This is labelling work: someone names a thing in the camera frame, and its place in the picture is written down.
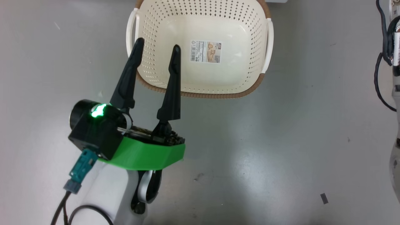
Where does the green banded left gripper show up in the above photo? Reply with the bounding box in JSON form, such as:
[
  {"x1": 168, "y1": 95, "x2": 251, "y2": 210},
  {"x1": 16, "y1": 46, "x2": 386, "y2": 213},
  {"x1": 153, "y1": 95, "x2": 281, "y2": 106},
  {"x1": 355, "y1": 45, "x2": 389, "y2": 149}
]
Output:
[{"x1": 99, "y1": 38, "x2": 186, "y2": 171}]

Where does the paper label in basket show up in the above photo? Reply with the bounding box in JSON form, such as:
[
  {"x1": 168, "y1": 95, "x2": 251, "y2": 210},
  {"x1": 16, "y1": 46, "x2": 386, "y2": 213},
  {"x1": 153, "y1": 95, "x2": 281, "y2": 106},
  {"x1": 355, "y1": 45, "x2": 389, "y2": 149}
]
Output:
[{"x1": 189, "y1": 40, "x2": 222, "y2": 64}]

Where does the cream perforated laundry basket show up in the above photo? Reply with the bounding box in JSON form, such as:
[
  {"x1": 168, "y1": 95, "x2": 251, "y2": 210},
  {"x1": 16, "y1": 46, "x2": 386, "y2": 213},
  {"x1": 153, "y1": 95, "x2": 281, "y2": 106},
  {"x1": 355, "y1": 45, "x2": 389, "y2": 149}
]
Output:
[{"x1": 126, "y1": 0, "x2": 274, "y2": 99}]

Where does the teal plug left camera cable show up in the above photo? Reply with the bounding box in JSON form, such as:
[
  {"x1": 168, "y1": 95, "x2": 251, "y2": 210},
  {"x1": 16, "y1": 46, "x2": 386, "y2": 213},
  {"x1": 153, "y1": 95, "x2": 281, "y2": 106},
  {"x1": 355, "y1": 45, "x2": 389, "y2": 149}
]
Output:
[{"x1": 50, "y1": 148, "x2": 99, "y2": 225}]

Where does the thin black looped cable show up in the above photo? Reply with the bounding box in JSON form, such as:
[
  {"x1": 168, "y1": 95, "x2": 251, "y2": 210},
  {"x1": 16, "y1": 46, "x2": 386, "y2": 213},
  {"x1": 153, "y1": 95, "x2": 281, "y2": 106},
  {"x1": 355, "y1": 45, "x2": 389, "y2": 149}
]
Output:
[{"x1": 67, "y1": 205, "x2": 114, "y2": 225}]

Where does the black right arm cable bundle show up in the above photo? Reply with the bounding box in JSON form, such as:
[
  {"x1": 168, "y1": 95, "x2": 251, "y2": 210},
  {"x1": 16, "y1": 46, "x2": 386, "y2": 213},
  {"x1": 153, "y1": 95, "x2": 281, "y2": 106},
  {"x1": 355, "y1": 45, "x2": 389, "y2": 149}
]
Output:
[{"x1": 374, "y1": 0, "x2": 400, "y2": 112}]

